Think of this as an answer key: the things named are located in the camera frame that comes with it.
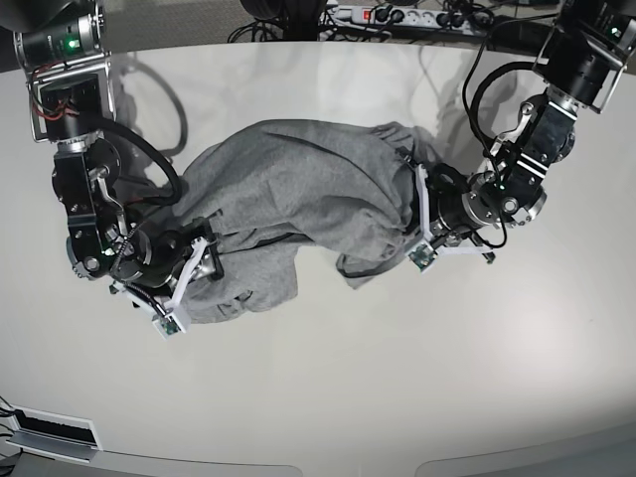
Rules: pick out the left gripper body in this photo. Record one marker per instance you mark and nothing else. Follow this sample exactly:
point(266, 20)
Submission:
point(447, 186)

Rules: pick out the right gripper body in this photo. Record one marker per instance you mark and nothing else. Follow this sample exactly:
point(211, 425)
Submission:
point(153, 266)

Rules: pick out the white power strip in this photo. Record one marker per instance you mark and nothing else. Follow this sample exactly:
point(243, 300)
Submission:
point(465, 20)

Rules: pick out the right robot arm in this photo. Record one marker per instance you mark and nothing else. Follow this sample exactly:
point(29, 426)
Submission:
point(59, 46)

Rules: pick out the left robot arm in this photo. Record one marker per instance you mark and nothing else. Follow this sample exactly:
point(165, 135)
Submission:
point(590, 43)

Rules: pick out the grey cable tray slot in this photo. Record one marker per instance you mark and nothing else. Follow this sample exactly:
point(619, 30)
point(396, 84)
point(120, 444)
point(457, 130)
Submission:
point(54, 435)

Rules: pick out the grey t-shirt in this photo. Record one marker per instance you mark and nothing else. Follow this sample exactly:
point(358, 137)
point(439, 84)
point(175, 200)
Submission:
point(279, 185)

